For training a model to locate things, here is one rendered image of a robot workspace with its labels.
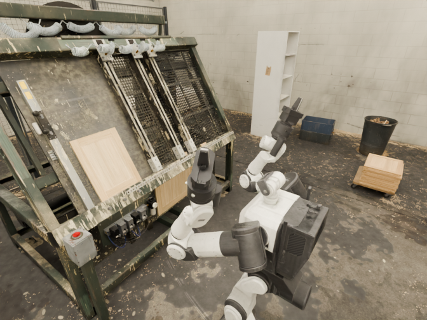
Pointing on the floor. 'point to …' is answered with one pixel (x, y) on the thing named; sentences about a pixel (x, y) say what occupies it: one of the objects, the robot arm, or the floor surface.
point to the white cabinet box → (272, 78)
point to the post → (91, 277)
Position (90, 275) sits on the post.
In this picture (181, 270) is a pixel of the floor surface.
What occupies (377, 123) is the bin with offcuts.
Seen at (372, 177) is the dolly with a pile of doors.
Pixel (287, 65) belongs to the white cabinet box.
